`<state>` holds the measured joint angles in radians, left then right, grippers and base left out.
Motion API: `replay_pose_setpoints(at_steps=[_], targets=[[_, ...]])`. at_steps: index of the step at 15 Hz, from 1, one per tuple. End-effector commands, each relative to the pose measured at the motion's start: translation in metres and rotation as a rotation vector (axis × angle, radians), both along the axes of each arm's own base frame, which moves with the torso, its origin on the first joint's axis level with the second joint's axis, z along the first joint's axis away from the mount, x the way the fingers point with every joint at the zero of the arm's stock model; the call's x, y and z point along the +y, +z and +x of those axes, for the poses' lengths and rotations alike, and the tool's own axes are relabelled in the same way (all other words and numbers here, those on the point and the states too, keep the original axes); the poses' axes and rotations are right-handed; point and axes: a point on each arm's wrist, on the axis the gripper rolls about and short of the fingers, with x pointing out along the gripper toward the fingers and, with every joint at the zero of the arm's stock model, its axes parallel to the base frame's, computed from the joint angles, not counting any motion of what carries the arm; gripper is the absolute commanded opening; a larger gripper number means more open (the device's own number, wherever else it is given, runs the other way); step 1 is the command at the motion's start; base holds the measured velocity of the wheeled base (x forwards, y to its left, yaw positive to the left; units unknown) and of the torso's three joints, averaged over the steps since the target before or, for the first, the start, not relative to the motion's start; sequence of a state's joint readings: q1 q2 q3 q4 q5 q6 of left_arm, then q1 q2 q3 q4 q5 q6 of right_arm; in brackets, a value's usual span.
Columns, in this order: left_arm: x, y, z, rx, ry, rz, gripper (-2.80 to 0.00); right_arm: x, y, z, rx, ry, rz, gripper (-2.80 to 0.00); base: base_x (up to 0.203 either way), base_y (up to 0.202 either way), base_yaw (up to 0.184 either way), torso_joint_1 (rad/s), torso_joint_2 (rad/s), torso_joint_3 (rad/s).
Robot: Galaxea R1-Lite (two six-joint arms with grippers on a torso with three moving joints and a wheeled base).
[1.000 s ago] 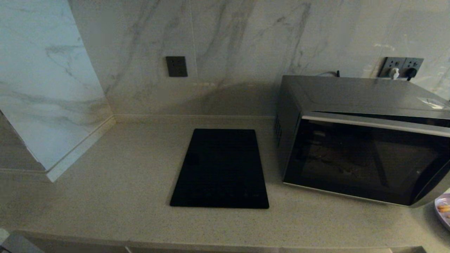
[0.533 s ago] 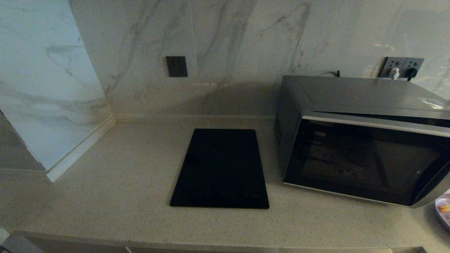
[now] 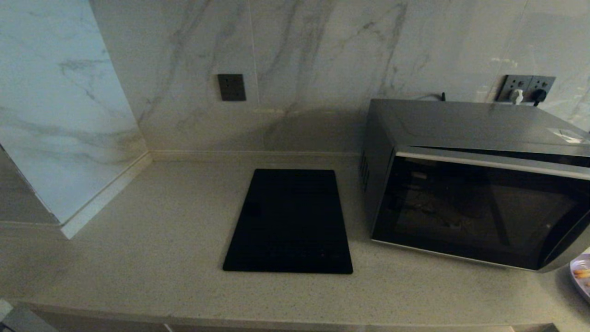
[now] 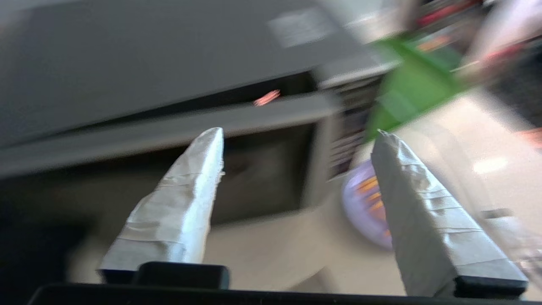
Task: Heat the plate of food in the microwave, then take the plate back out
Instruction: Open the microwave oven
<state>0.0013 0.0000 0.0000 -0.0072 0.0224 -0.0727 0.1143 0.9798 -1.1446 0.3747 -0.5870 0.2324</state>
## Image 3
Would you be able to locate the black glass microwave door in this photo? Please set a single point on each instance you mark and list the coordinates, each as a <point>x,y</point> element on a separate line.
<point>461,207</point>

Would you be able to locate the silver microwave oven housing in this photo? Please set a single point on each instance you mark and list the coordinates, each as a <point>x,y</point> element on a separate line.
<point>461,122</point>

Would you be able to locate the purple round plate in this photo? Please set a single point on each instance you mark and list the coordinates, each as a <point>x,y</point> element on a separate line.
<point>581,283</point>

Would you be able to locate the black glass induction cooktop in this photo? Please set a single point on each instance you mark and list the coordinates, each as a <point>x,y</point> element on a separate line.
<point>288,221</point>

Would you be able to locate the orange french fry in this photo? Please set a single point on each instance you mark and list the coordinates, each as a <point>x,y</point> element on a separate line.
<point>582,273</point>

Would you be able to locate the white cabinet door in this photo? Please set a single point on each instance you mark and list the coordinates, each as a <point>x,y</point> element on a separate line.
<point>18,323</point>

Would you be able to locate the dark grey wall socket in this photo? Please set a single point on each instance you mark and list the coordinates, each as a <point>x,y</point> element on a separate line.
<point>232,87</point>
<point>508,84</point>
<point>544,83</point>

